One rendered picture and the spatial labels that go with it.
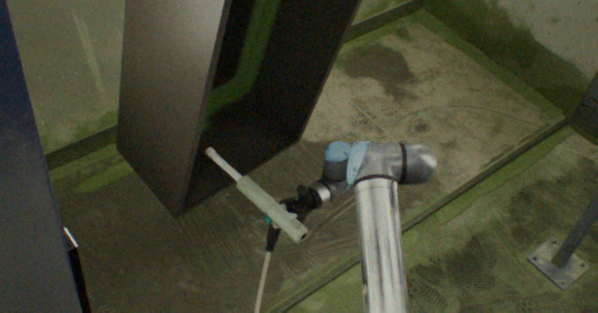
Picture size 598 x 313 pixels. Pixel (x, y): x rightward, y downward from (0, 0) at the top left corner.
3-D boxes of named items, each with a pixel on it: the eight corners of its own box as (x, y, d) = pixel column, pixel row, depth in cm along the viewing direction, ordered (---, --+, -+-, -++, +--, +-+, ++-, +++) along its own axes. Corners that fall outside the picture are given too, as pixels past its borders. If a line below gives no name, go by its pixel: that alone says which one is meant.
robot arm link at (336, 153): (356, 139, 241) (350, 166, 249) (324, 138, 240) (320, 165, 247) (360, 155, 234) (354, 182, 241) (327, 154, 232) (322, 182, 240)
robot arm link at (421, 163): (450, 143, 180) (386, 145, 247) (405, 142, 178) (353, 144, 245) (448, 186, 180) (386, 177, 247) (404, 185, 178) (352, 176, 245)
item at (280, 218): (298, 267, 234) (310, 226, 218) (288, 275, 231) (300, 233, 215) (208, 184, 254) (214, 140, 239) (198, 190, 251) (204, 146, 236)
